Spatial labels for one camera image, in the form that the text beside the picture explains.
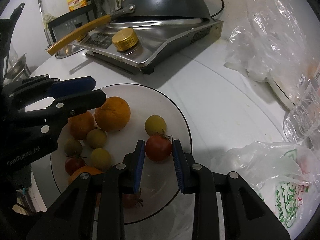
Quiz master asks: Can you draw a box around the red cherry tomato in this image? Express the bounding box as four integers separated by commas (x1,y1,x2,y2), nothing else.
145,134,172,162
123,188,144,209
65,157,86,176

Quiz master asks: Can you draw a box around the black wok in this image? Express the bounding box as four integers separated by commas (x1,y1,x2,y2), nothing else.
121,0,210,18

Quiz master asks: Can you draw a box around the steel bowl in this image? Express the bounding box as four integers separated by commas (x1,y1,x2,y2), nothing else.
6,54,31,81

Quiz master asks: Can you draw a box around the large orange mandarin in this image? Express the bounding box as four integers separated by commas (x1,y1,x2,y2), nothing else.
94,96,131,132

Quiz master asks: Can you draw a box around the green printed plastic bag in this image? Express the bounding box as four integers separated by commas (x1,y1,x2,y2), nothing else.
210,141,319,239

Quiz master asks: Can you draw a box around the brass stove knob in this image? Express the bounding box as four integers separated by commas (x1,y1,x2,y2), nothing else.
112,28,139,51

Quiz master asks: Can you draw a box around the greenish cherry tomato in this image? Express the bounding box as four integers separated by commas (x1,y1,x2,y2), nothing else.
64,138,82,157

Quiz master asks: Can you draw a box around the white ceramic plate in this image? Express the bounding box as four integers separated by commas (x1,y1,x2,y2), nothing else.
50,83,193,225

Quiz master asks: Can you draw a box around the yellow cherry tomato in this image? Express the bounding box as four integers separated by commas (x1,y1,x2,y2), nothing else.
86,128,107,149
144,115,167,137
90,148,112,172

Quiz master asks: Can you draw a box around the stainless steel gas stove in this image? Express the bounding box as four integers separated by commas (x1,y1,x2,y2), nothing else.
74,18,223,74

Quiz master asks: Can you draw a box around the yellow wok handle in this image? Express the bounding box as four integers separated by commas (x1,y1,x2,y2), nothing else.
47,4,136,56

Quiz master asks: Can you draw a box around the clear plastic bag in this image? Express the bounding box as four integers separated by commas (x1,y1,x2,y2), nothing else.
225,0,319,109

